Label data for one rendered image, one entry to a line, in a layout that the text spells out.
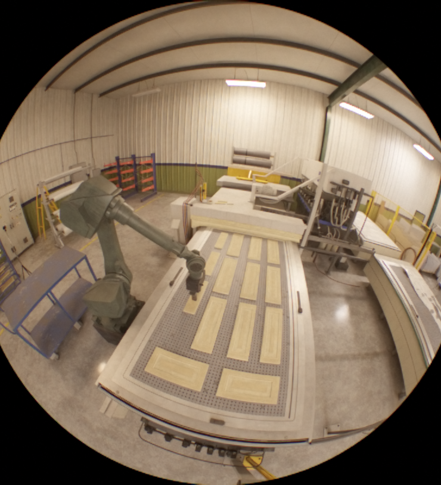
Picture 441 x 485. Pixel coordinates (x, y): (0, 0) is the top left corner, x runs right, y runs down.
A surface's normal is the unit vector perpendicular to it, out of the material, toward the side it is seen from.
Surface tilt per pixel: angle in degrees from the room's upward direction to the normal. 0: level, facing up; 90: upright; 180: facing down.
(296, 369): 0
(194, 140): 90
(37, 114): 90
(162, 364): 0
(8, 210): 90
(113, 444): 0
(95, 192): 88
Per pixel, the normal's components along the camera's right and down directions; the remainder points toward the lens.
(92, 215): 0.18, 0.55
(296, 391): 0.07, -0.84
